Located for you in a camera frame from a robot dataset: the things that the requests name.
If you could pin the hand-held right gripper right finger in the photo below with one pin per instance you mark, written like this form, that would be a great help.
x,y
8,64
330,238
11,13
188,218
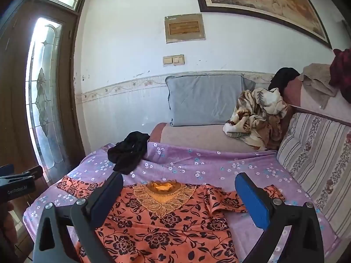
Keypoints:
x,y
253,202

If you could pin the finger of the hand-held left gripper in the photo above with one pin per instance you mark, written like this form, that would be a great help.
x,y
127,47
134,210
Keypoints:
x,y
33,173

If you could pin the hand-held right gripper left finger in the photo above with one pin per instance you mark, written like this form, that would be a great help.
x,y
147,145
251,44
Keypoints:
x,y
102,211

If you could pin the orange black floral shirt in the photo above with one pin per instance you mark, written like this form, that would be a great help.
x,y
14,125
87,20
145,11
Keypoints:
x,y
170,224

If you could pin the black cloth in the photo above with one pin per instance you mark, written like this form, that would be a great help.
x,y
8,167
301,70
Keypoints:
x,y
129,150

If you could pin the purple floral bedsheet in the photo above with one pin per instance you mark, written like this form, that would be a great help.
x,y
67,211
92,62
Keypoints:
x,y
192,164

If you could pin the striped floral cushion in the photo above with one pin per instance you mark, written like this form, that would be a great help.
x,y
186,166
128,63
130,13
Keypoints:
x,y
315,153

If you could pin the beige brown floral blanket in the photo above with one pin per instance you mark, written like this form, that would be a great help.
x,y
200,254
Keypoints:
x,y
255,120

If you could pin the pink brown sofa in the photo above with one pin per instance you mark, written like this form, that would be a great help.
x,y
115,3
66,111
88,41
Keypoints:
x,y
197,137

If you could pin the wooden door with stained glass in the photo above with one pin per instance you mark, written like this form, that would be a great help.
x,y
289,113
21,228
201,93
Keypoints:
x,y
68,87

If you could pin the black garment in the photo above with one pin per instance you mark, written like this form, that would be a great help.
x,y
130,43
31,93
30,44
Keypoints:
x,y
283,78

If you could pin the beige towel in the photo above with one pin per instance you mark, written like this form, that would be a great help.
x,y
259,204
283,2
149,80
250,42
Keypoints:
x,y
318,76

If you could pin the dark red cloth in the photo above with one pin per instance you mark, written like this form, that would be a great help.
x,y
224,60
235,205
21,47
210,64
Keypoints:
x,y
342,71

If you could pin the small framed calligraphy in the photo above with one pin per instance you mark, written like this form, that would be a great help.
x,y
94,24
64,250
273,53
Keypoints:
x,y
184,28

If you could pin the grey cloth on wall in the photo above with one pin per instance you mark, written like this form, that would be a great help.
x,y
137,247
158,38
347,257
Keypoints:
x,y
203,101

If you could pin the beige light switch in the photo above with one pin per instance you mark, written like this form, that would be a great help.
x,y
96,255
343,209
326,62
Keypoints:
x,y
178,59
167,60

